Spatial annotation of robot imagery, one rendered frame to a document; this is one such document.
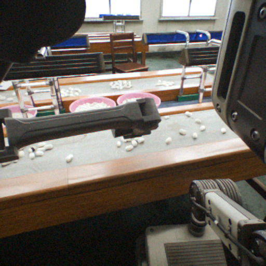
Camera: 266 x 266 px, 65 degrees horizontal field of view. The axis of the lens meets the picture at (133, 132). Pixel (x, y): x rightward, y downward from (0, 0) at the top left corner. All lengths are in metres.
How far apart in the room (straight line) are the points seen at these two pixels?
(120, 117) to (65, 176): 0.34
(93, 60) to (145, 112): 0.38
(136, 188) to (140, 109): 0.36
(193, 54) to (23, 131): 0.76
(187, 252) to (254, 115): 0.75
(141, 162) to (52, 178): 0.32
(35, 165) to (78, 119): 0.44
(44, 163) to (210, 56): 0.83
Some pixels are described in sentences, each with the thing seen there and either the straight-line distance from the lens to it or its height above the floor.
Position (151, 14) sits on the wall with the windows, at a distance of 6.19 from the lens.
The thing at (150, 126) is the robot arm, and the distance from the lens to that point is 0.57.
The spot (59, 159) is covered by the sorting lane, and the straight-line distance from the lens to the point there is 0.90.
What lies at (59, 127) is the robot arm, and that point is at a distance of 0.50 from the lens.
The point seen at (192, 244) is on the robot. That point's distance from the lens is 0.95.
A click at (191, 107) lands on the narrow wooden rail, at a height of 0.76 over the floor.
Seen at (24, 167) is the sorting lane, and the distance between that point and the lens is 0.92.
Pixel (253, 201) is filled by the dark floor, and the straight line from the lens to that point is 1.90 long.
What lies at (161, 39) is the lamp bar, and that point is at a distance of 1.53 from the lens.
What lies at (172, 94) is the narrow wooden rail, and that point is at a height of 0.73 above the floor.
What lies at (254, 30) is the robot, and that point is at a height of 1.25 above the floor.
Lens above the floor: 1.28
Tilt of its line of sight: 32 degrees down
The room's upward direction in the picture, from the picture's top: straight up
